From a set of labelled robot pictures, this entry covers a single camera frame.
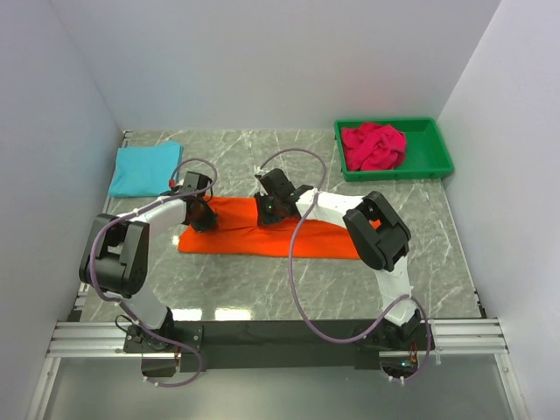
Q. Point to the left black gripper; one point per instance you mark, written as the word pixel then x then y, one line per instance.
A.
pixel 211 219

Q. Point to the aluminium frame rail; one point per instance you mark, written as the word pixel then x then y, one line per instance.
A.
pixel 104 340

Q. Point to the orange t shirt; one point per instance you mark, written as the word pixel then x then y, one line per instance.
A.
pixel 237 233

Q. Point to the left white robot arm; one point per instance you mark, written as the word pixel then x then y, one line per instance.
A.
pixel 117 253

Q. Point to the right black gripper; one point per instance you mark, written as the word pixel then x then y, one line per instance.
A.
pixel 263 219

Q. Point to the green plastic bin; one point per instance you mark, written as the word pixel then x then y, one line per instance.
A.
pixel 427 156

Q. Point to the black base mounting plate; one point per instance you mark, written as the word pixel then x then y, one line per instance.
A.
pixel 291 344

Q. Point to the folded light blue t shirt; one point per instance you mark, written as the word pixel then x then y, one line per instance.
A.
pixel 145 171

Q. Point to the crumpled pink t shirt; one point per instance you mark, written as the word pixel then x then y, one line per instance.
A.
pixel 373 147

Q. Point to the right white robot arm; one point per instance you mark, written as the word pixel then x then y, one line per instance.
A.
pixel 378 235

